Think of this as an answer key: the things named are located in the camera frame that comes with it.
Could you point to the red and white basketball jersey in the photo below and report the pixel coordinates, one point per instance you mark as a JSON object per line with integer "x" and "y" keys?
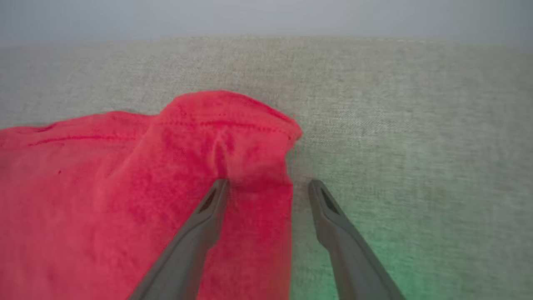
{"x": 104, "y": 200}

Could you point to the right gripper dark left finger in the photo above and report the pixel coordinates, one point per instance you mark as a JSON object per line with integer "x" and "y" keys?
{"x": 187, "y": 254}

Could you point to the grey fabric sofa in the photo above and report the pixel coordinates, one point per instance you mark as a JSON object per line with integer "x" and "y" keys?
{"x": 395, "y": 125}

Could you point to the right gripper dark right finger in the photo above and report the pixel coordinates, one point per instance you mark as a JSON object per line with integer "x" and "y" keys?
{"x": 354, "y": 258}

